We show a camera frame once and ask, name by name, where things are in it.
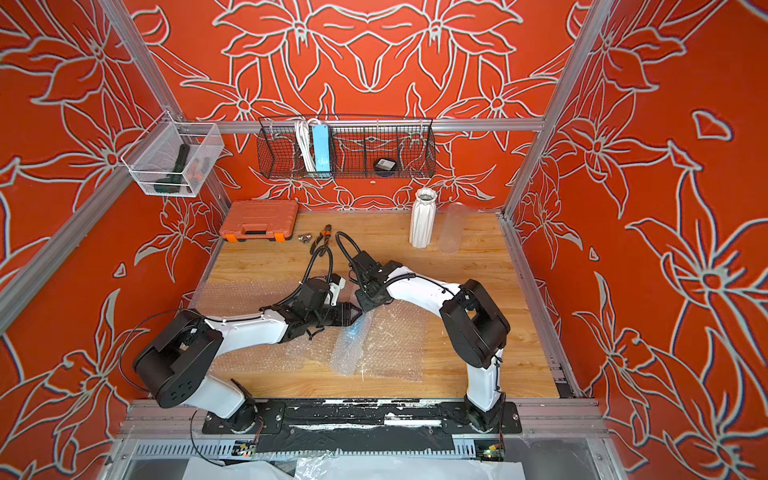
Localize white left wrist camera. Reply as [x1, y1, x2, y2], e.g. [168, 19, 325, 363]
[328, 273, 346, 307]

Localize small black device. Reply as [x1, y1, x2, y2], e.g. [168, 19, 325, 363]
[374, 158, 397, 176]

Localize bubble wrap roll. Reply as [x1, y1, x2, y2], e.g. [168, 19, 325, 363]
[304, 301, 431, 382]

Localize orange plastic tool case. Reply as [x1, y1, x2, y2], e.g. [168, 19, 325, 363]
[219, 199, 299, 243]

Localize light blue box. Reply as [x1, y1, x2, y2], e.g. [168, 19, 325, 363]
[312, 124, 331, 174]

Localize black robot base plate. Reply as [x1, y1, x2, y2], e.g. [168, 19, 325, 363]
[202, 398, 523, 436]

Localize white coiled cable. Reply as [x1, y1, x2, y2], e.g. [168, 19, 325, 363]
[293, 119, 318, 174]

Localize narrow bubble bundle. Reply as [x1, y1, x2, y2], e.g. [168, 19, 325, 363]
[329, 312, 374, 376]

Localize bubble wrap sheet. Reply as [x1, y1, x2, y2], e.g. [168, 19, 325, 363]
[190, 278, 307, 379]

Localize white ribbed ceramic vase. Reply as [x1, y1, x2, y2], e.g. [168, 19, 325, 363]
[409, 188, 437, 249]

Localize dark green screwdriver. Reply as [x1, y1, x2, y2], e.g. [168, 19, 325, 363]
[154, 143, 190, 194]

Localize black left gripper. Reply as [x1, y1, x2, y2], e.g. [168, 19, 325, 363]
[307, 303, 364, 330]

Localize clear acrylic wall box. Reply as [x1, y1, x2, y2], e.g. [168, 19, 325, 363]
[120, 111, 224, 198]

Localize orange black pliers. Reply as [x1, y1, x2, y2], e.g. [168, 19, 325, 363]
[310, 224, 332, 253]

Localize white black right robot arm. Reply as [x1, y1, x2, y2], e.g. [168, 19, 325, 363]
[349, 251, 510, 414]

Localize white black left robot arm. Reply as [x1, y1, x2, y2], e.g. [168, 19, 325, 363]
[132, 274, 363, 432]

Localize black wire wall basket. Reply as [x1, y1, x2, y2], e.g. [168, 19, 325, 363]
[255, 115, 437, 180]

